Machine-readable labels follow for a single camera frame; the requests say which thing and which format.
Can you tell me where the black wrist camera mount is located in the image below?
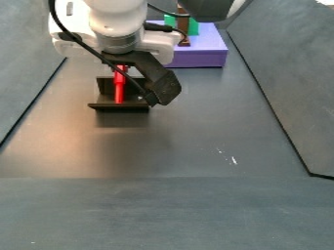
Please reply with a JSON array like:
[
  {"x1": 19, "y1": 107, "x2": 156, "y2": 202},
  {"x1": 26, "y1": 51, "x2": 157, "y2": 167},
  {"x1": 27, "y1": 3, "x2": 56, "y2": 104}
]
[{"x1": 101, "y1": 51, "x2": 181, "y2": 106}]

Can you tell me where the green U-shaped block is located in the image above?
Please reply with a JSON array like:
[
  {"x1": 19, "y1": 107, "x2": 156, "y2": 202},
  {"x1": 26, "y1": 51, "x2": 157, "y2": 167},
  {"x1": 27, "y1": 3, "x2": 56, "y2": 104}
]
[{"x1": 164, "y1": 15, "x2": 198, "y2": 36}]

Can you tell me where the red stepped peg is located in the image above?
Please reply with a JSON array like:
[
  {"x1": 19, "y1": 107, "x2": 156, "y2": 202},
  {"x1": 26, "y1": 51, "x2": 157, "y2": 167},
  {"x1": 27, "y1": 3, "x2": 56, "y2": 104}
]
[{"x1": 113, "y1": 71, "x2": 126, "y2": 104}]

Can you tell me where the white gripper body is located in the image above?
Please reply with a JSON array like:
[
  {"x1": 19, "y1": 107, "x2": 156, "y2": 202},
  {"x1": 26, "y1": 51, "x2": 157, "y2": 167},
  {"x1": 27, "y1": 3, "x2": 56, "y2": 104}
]
[{"x1": 46, "y1": 0, "x2": 182, "y2": 65}]

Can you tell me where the purple base board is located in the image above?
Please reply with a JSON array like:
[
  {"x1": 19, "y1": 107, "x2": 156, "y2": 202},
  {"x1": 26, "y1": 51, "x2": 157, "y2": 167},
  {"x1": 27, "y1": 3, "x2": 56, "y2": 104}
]
[{"x1": 144, "y1": 21, "x2": 228, "y2": 68}]

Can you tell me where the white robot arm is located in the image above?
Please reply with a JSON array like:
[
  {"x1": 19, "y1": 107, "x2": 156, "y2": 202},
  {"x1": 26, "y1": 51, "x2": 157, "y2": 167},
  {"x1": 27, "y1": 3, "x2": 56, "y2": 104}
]
[{"x1": 48, "y1": 0, "x2": 185, "y2": 64}]

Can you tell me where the black angled bracket holder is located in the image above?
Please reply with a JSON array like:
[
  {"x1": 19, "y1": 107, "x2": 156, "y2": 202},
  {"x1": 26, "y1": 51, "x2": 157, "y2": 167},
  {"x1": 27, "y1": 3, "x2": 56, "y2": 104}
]
[{"x1": 88, "y1": 77, "x2": 148, "y2": 110}]

